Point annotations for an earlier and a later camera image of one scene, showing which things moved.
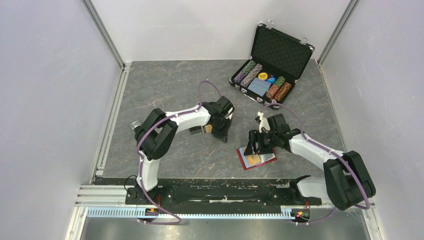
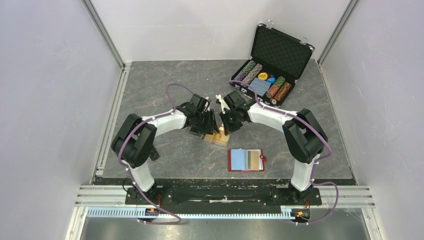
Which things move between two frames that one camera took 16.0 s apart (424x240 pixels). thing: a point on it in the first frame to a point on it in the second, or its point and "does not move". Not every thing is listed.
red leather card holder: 249,161 to 237,160
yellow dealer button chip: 262,76 does not move
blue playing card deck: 259,86 does not move
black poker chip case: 278,59 does not move
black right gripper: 254,136 to 229,128
